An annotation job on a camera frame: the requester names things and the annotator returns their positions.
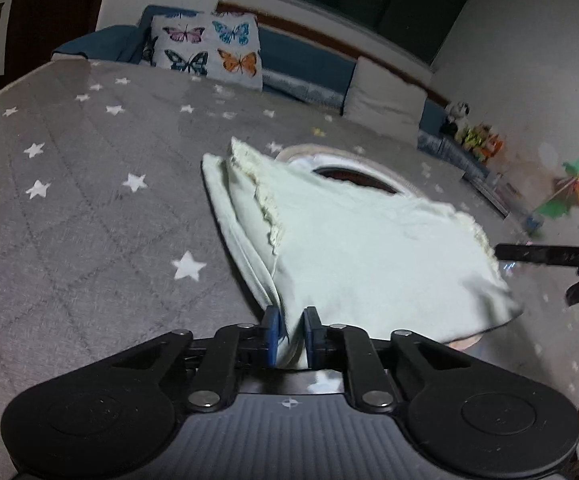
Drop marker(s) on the beige pillow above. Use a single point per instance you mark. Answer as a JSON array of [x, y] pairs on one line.
[[384, 97]]

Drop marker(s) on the pale green shirt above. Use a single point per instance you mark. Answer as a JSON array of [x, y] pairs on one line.
[[359, 245]]

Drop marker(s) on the orange plush toy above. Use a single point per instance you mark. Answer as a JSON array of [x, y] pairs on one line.
[[494, 147]]

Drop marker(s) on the blue sofa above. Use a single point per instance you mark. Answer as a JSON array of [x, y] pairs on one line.
[[294, 50]]

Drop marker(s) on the colourful toy pinwheel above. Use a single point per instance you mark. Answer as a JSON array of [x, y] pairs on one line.
[[572, 187]]

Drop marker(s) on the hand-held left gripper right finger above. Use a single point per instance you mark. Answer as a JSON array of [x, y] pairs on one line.
[[313, 340]]

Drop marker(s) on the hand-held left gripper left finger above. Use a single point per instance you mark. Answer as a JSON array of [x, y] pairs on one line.
[[272, 337]]

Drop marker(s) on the butterfly print pillow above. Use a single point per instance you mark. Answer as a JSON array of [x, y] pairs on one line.
[[204, 42]]

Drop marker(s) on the brown bear plush toy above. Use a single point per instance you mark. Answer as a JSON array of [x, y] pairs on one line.
[[477, 140]]

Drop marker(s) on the grey star-patterned tablecloth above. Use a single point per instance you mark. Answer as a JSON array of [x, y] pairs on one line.
[[94, 200]]

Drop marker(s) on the brown wooden door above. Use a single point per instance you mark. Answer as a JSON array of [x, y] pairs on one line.
[[54, 5]]

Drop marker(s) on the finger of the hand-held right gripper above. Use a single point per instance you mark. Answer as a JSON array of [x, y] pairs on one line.
[[534, 254]]

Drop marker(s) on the clear plastic toy box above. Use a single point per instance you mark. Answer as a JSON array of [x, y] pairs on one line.
[[499, 192]]

